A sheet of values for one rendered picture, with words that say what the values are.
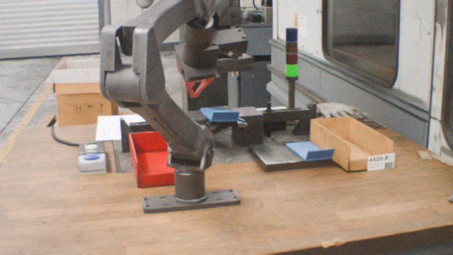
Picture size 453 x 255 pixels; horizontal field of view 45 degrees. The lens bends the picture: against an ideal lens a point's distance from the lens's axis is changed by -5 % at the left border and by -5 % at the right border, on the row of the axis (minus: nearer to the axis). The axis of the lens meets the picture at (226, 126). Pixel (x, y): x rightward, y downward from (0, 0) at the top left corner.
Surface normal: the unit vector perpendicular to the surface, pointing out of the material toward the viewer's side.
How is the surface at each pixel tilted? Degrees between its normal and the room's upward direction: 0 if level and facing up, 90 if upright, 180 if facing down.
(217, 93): 90
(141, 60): 82
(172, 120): 92
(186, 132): 90
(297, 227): 0
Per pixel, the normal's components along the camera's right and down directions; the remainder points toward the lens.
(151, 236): -0.02, -0.97
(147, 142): 0.22, 0.25
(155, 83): 0.91, 0.09
